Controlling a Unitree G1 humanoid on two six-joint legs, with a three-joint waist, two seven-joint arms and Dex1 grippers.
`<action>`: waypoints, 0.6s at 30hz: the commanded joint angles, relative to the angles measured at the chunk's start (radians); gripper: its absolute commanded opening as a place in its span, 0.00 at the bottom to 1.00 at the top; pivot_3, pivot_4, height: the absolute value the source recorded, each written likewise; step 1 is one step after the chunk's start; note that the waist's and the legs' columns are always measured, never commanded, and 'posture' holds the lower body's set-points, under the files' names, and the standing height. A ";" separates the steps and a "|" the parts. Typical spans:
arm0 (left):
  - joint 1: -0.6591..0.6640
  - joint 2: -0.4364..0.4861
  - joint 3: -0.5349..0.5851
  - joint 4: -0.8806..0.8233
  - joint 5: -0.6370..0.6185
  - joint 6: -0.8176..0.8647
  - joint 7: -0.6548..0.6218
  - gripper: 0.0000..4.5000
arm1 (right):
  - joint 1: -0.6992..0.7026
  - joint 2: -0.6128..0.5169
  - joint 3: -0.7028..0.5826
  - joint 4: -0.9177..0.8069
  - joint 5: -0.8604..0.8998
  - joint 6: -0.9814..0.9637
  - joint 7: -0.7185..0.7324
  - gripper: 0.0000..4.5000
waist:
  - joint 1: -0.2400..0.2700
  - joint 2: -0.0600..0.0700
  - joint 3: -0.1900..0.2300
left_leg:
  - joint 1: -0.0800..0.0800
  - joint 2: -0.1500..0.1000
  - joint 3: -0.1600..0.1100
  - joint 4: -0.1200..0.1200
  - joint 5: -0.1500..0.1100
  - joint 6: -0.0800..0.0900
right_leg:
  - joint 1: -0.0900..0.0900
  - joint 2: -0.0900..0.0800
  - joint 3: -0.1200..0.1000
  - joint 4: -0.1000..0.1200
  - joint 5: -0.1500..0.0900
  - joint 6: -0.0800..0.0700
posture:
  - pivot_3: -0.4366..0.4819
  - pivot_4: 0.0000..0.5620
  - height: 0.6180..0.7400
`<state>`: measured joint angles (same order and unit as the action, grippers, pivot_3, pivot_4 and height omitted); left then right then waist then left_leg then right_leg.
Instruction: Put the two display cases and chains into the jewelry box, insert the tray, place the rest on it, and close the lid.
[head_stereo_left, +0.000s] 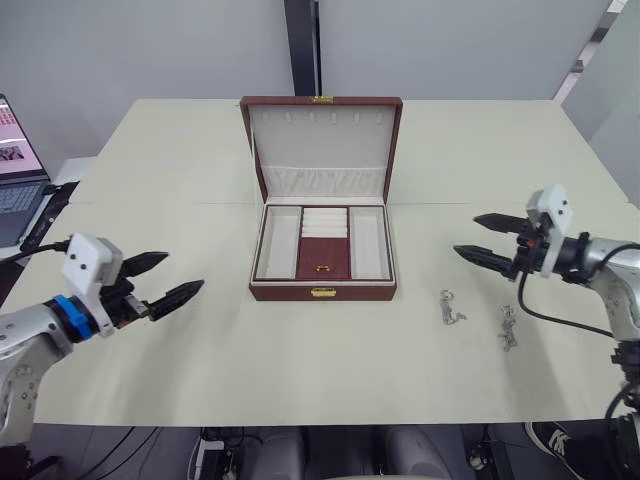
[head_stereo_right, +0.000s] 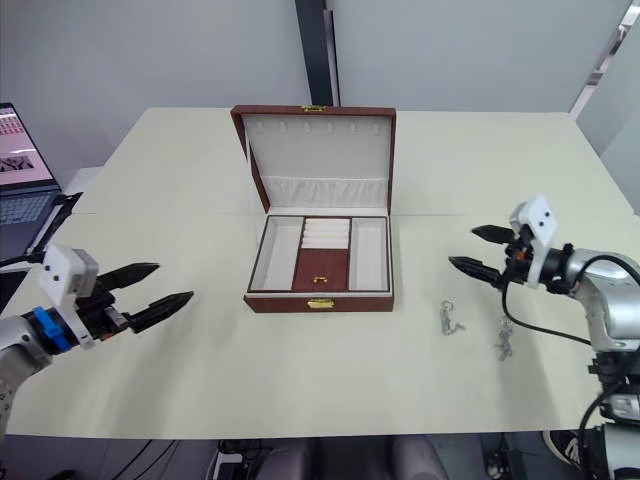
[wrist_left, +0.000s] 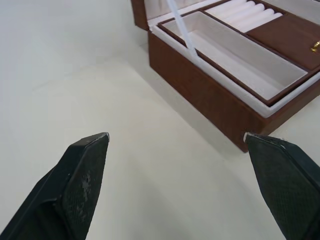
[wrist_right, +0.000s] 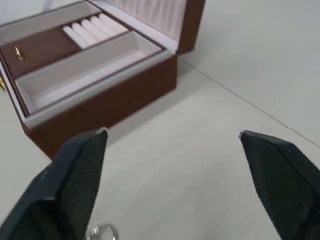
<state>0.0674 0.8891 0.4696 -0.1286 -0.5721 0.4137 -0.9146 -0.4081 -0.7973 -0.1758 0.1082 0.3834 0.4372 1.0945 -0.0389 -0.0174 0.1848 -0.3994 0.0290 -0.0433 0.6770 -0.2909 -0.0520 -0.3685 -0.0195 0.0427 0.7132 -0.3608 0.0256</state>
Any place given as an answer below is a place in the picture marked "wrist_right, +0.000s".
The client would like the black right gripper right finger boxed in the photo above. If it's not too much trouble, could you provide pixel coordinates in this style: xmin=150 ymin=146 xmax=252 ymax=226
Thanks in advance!
xmin=238 ymin=129 xmax=320 ymax=240

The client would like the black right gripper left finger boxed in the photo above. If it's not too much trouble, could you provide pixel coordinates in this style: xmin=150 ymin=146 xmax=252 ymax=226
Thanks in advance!
xmin=0 ymin=127 xmax=109 ymax=240

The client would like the brown jewelry box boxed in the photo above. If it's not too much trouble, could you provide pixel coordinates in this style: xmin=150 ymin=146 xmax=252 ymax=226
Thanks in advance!
xmin=0 ymin=0 xmax=206 ymax=159

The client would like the white compartment tray insert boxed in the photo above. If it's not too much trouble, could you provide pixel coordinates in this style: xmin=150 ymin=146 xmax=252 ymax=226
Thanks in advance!
xmin=0 ymin=0 xmax=169 ymax=118

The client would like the silver ring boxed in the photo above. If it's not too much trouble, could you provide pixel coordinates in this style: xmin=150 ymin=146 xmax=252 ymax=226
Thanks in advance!
xmin=86 ymin=223 xmax=119 ymax=240

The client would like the gold tray handle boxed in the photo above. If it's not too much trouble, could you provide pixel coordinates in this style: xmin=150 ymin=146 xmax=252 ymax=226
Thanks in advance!
xmin=13 ymin=46 xmax=25 ymax=61

